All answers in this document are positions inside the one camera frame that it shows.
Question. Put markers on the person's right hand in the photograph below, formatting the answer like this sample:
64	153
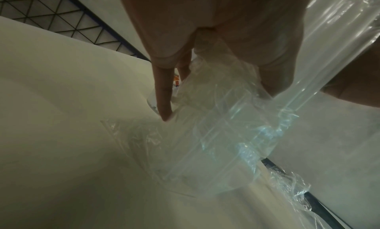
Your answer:
362	82

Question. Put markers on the person's left hand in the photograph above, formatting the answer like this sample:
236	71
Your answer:
222	12

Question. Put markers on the pack of straws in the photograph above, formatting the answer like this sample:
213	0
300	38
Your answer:
222	129

